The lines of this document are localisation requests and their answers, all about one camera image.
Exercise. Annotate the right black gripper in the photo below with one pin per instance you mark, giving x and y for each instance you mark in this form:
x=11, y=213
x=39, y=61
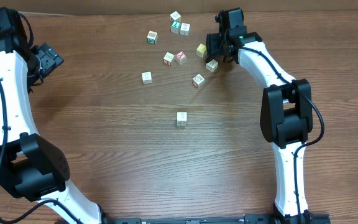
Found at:
x=214, y=45

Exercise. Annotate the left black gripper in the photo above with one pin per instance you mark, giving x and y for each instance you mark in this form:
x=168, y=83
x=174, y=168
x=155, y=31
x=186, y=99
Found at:
x=51, y=56

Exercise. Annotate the blue edged wooden block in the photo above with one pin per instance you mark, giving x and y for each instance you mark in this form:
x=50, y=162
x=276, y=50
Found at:
x=182, y=117

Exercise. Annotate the blue D wooden block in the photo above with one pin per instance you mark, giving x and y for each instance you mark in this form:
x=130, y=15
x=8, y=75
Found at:
x=181, y=124

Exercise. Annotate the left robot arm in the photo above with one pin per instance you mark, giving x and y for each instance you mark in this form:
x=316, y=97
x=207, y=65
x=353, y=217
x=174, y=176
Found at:
x=30, y=166

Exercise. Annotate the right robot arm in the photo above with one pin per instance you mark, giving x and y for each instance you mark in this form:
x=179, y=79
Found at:
x=286, y=116

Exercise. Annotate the yellow block centre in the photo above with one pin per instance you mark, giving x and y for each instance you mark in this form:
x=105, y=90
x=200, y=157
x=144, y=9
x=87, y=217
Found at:
x=201, y=50

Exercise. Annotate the plain patterned wooden block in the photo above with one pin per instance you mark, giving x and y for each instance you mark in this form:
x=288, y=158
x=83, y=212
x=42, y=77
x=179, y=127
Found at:
x=212, y=65

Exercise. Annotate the plain block beside green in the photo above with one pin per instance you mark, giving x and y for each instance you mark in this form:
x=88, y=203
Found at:
x=185, y=29

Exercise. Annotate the red letter wooden block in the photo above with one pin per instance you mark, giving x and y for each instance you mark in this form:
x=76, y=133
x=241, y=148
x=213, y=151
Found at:
x=180, y=57

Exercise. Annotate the red edged patterned block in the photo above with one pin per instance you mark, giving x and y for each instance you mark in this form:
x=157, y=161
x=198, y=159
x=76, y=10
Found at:
x=198, y=81

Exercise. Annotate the green letter wooden block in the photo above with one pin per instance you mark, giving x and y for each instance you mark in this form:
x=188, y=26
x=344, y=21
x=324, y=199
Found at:
x=175, y=27

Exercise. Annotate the top plain wooden block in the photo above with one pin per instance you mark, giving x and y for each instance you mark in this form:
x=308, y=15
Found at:
x=175, y=16

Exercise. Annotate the red edged plain block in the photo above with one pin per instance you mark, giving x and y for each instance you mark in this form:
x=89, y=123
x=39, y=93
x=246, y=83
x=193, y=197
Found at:
x=168, y=59

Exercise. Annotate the green edged wooden block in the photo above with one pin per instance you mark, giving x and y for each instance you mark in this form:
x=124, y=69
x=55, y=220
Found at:
x=152, y=37

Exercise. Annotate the plain block lower left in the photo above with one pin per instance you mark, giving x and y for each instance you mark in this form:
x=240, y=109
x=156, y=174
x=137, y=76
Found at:
x=146, y=78

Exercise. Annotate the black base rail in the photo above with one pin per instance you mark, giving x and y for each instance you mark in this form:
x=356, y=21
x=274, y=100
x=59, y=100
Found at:
x=191, y=220

